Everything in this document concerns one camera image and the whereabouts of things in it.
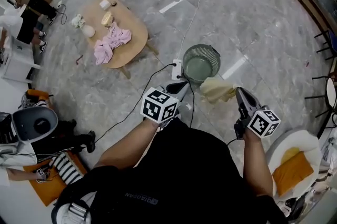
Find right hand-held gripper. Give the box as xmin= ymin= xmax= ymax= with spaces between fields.
xmin=233 ymin=87 xmax=282 ymax=140

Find black power cable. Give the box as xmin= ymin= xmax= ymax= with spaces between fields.
xmin=94 ymin=63 xmax=180 ymax=145

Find white cabinet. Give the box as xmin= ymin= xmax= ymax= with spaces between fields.
xmin=1 ymin=38 xmax=42 ymax=84

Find white vase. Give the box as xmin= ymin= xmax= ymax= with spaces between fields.
xmin=81 ymin=24 xmax=96 ymax=38

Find white power strip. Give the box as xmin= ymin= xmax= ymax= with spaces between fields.
xmin=171 ymin=59 xmax=183 ymax=81

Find yellow cushion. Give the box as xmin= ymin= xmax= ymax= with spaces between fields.
xmin=280 ymin=147 xmax=301 ymax=164

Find white power cable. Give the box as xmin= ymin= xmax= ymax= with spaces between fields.
xmin=177 ymin=0 xmax=209 ymax=61

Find person's left forearm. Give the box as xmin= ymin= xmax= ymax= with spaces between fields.
xmin=94 ymin=119 xmax=161 ymax=170

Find white flowers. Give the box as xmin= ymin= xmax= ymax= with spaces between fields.
xmin=71 ymin=14 xmax=86 ymax=28

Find person's black shirt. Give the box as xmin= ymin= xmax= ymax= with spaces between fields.
xmin=51 ymin=117 xmax=288 ymax=224

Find blue chair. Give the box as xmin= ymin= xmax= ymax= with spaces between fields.
xmin=314 ymin=29 xmax=337 ymax=61

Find white shoulder pack with buckle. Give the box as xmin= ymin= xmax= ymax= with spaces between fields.
xmin=51 ymin=191 xmax=92 ymax=224

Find orange armchair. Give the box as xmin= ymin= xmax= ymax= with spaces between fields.
xmin=23 ymin=90 xmax=87 ymax=207

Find green plastic slotted basket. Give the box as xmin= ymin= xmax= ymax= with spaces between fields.
xmin=181 ymin=44 xmax=221 ymax=84

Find black metal chair white seat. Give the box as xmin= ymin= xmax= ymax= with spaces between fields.
xmin=304 ymin=76 xmax=337 ymax=129

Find white beanbag chair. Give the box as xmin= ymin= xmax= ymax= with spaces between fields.
xmin=264 ymin=128 xmax=323 ymax=202

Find person's right forearm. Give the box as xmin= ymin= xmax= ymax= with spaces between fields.
xmin=242 ymin=130 xmax=274 ymax=198

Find pale yellow box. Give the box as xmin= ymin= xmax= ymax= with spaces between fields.
xmin=101 ymin=11 xmax=114 ymax=27

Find orange cushion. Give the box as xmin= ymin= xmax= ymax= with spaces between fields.
xmin=271 ymin=151 xmax=314 ymax=197

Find pink clothes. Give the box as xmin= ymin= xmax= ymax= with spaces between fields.
xmin=94 ymin=22 xmax=132 ymax=65

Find wooden low table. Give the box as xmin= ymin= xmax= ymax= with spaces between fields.
xmin=80 ymin=0 xmax=160 ymax=80

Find black white striped blanket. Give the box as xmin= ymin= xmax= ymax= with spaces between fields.
xmin=21 ymin=93 xmax=83 ymax=184

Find cream clothes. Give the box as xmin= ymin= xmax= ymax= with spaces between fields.
xmin=199 ymin=77 xmax=239 ymax=104

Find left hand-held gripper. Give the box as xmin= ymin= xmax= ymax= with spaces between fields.
xmin=141 ymin=80 xmax=191 ymax=130

